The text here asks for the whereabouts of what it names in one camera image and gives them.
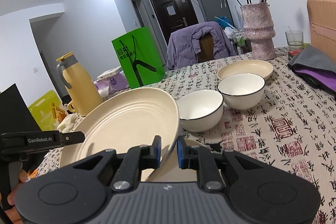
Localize cream plate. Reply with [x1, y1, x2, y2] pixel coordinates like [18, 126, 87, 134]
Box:
[60, 88, 179, 167]
[217, 60, 273, 80]

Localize person left hand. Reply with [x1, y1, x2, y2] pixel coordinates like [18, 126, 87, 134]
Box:
[5, 170, 28, 224]

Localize left white black-rimmed bowl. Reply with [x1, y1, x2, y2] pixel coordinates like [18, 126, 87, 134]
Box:
[177, 90, 224, 132]

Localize white black-rimmed bowl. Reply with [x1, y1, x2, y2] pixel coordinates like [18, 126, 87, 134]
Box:
[177, 90, 224, 132]
[217, 73, 266, 110]

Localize yellow-green snack box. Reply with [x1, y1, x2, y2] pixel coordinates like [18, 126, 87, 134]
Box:
[28, 90, 67, 131]

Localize white rubber gloves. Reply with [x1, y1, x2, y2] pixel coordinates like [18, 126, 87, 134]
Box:
[56, 114, 77, 132]

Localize yellow mug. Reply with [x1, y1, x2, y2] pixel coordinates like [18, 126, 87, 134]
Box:
[67, 100, 76, 113]

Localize purple tissue pack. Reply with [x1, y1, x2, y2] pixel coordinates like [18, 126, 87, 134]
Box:
[93, 73, 129, 98]

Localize right white black-rimmed bowl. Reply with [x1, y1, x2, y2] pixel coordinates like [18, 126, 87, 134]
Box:
[217, 73, 266, 110]

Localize yellow thermos jug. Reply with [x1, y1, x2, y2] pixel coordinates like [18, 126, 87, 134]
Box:
[56, 52, 103, 117]

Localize white flat box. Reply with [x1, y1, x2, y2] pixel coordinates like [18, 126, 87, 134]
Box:
[97, 66, 122, 80]

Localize green paper shopping bag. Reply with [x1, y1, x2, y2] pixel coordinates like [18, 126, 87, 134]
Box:
[112, 27, 165, 89]

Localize purple puffer jacket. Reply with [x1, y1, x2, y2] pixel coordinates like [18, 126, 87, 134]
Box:
[166, 21, 236, 70]

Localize wooden chair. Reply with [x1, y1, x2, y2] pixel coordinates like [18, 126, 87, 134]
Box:
[198, 34, 214, 63]

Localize red small box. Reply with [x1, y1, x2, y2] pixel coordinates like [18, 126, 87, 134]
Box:
[288, 50, 302, 60]

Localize dark entrance door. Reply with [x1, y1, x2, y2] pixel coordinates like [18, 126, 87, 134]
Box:
[150, 0, 199, 44]

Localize pink textured vase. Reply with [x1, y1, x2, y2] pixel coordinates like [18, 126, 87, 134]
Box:
[240, 2, 276, 61]

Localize grey purple cloth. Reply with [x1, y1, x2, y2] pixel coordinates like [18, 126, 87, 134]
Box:
[288, 45, 335, 98]

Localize drinking glass with straw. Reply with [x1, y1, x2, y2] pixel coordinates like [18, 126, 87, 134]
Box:
[285, 26, 304, 51]

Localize pink laptop case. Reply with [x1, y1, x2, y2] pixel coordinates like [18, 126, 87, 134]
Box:
[307, 0, 336, 62]

